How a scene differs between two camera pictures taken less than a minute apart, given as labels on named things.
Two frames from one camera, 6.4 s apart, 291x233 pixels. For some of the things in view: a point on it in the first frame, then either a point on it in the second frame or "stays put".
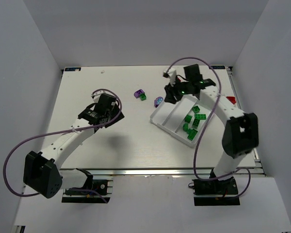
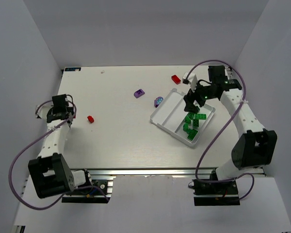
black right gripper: [171, 94] → [195, 99]
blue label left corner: [72, 69] stays put
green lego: [142, 96] → [191, 115]
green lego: [185, 126] stays put
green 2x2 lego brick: [195, 123] stays put
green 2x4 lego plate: [201, 116] stays put
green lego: [187, 118] stays put
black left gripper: [114, 117] → [69, 116]
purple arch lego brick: [137, 94] stays put
